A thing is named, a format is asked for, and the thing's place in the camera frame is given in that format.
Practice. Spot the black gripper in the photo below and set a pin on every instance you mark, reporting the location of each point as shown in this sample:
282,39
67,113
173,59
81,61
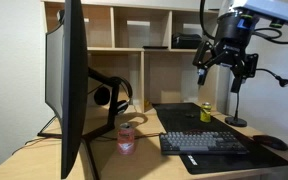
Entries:
232,36

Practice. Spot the grey mechanical keyboard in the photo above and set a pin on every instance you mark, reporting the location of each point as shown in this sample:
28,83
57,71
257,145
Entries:
200,142

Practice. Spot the yellow soda can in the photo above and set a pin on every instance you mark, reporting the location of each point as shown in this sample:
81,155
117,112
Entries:
205,112

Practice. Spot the black gooseneck desk lamp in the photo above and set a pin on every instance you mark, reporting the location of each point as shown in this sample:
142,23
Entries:
236,120

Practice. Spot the flat black device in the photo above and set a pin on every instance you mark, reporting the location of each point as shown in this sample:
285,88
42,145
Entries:
155,47

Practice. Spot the light wooden shelf unit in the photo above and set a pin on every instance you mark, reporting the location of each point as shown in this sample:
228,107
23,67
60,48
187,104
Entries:
150,70

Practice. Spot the black computer mouse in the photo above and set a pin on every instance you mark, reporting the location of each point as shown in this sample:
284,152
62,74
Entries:
271,142

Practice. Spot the black desk mat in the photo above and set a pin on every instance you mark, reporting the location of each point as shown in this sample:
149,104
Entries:
217,160

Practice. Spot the black over-ear headphones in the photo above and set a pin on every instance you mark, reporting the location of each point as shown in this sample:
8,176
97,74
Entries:
119,96

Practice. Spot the black monitor stand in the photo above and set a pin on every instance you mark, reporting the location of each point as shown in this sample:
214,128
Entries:
110,110

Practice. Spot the red soda can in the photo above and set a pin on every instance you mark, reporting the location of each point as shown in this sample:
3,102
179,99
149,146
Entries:
126,140

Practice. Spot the curved black computer monitor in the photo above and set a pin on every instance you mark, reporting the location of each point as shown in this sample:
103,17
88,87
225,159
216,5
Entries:
72,83

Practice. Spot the webcam on monitor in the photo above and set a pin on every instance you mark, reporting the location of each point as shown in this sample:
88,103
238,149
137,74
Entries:
60,15

